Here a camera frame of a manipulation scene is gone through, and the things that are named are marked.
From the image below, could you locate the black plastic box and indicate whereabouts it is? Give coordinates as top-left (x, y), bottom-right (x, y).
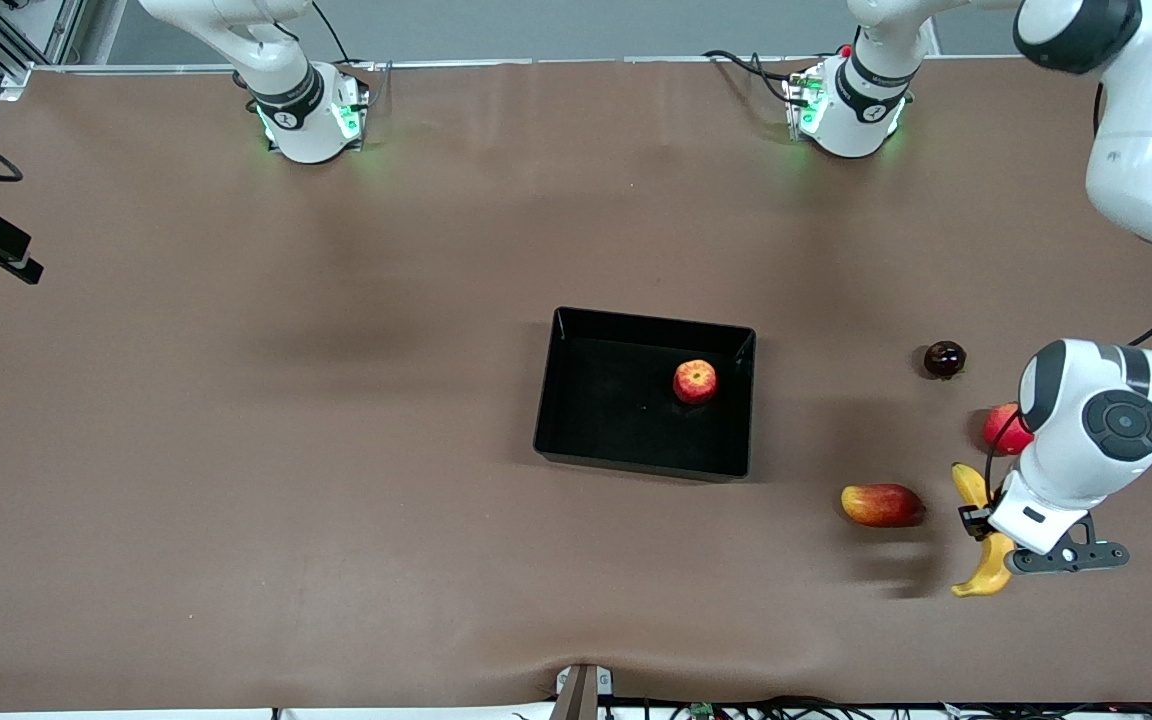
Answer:
top-left (533, 306), bottom-right (757, 483)

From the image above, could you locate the large table cover mat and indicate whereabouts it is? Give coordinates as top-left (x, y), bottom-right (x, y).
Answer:
top-left (0, 55), bottom-right (1152, 713)

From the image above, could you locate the dark purple round fruit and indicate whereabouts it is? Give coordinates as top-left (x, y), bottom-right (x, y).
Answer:
top-left (924, 340), bottom-right (968, 380)

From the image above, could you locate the black base cable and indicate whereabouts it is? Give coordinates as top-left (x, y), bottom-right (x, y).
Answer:
top-left (311, 0), bottom-right (355, 66)
top-left (704, 48), bottom-right (799, 106)

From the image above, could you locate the red yellow mango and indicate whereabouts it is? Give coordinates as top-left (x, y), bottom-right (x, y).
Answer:
top-left (841, 483), bottom-right (927, 529)

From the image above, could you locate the metal table edge bracket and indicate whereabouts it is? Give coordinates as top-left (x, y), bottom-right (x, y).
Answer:
top-left (554, 663), bottom-right (614, 720)

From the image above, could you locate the yellow banana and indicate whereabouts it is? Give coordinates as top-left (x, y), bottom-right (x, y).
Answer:
top-left (951, 462), bottom-right (1017, 599)

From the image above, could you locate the large red round fruit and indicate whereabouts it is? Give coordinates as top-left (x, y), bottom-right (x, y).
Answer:
top-left (982, 402), bottom-right (1037, 457)

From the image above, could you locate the small red yellow apple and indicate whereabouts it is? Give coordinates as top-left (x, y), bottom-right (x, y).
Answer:
top-left (673, 359), bottom-right (719, 405)

